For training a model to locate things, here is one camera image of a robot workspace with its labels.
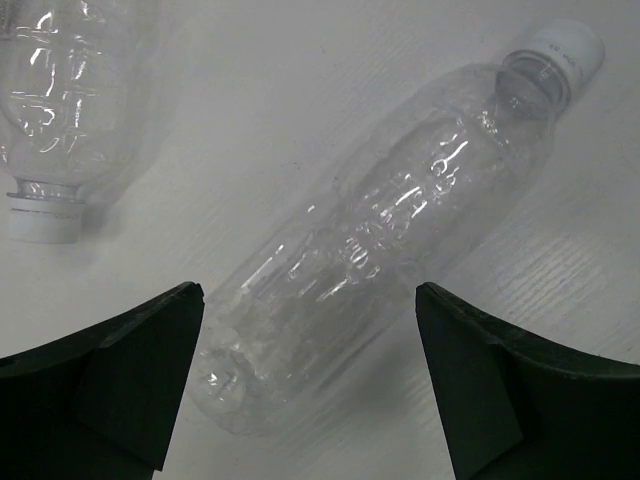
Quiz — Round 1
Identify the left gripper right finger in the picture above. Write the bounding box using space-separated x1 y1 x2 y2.
415 282 639 479

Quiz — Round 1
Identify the blue label water bottle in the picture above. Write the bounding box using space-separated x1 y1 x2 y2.
1 1 154 244

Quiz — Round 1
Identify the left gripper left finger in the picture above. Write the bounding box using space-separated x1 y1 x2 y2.
1 282 204 479

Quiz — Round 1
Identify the clear crushed bottle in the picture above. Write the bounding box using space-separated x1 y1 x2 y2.
188 19 605 434

